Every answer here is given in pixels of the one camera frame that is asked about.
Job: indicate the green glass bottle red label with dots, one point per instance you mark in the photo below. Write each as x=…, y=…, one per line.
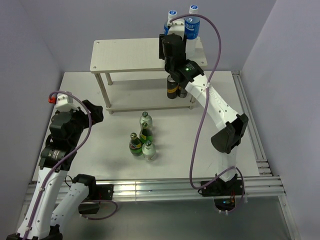
x=135, y=145

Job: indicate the green glass bottle yellow label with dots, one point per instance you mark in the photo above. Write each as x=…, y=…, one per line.
x=145, y=133

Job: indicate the black can left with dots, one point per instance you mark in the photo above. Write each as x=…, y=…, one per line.
x=172, y=87

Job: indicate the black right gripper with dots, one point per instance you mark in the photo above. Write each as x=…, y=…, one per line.
x=161, y=51

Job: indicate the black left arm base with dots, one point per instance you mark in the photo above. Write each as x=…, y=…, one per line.
x=91, y=205

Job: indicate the white two-tier shelf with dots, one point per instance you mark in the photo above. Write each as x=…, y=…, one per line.
x=140, y=65

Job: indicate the clear glass bottle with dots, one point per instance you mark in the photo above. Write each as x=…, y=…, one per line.
x=149, y=150
x=146, y=118

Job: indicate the aluminium rail frame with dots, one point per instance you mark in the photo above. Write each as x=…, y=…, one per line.
x=170, y=181

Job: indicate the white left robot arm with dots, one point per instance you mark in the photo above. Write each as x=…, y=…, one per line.
x=44, y=219

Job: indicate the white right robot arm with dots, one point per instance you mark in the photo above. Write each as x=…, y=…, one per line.
x=231, y=125

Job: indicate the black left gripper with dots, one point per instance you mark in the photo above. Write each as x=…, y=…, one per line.
x=96, y=112

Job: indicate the black can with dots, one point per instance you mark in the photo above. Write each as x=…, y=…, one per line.
x=181, y=92
x=172, y=87

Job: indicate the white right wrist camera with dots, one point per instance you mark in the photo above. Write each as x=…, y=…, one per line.
x=177, y=27

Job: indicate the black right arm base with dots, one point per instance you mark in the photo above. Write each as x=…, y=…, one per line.
x=220, y=188

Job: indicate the blue label water bottle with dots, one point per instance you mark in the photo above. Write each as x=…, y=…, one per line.
x=171, y=14
x=192, y=27

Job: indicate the black can right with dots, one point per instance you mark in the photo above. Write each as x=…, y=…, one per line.
x=181, y=92

